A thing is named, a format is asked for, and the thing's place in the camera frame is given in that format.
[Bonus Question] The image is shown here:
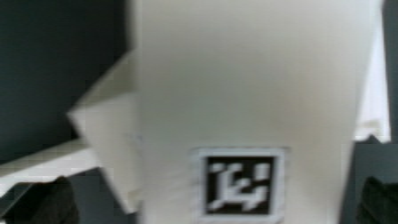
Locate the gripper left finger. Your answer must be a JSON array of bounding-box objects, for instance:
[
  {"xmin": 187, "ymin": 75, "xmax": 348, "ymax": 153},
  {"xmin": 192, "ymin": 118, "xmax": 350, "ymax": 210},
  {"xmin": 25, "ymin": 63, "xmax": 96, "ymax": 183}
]
[{"xmin": 0, "ymin": 176, "xmax": 80, "ymax": 224}]

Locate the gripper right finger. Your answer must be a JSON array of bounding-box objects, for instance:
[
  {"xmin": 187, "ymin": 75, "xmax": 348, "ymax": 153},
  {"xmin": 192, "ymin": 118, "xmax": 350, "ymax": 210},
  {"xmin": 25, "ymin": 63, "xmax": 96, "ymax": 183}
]
[{"xmin": 356, "ymin": 177, "xmax": 398, "ymax": 224}]

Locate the white cabinet body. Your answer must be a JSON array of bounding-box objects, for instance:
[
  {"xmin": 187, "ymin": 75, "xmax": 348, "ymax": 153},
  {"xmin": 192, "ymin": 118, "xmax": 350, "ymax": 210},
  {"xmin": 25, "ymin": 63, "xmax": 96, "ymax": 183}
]
[{"xmin": 0, "ymin": 9, "xmax": 396, "ymax": 188}]

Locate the long white cabinet top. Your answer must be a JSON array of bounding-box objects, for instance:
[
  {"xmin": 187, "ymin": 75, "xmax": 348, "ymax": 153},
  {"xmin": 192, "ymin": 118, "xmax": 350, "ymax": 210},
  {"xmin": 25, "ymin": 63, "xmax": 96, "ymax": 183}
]
[{"xmin": 70, "ymin": 0, "xmax": 382, "ymax": 224}]

